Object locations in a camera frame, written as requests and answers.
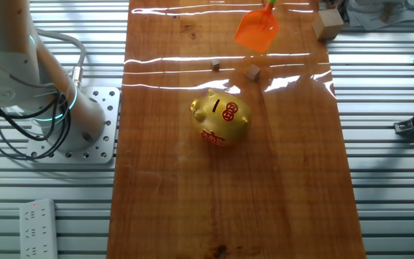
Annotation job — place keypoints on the small wooden cube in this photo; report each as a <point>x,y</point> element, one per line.
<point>253,72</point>

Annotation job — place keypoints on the orange green toy shovel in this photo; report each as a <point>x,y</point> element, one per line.
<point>257,30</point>

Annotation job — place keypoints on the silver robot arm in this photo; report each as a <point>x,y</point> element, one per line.
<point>2,36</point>

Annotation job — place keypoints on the golden piggy bank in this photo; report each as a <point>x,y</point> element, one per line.
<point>221,118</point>

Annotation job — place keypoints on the tiny wooden cube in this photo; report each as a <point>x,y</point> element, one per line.
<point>215,64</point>

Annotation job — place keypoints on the brown wooden board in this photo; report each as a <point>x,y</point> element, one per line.
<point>228,198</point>

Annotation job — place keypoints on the large wooden block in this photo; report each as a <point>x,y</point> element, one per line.
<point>328,24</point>

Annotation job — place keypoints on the white power strip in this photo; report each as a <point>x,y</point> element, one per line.
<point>38,230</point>

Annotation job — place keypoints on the white paper sheets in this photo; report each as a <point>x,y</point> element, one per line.
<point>372,21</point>

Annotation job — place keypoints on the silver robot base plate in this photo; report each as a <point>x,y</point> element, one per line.
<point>106,144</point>

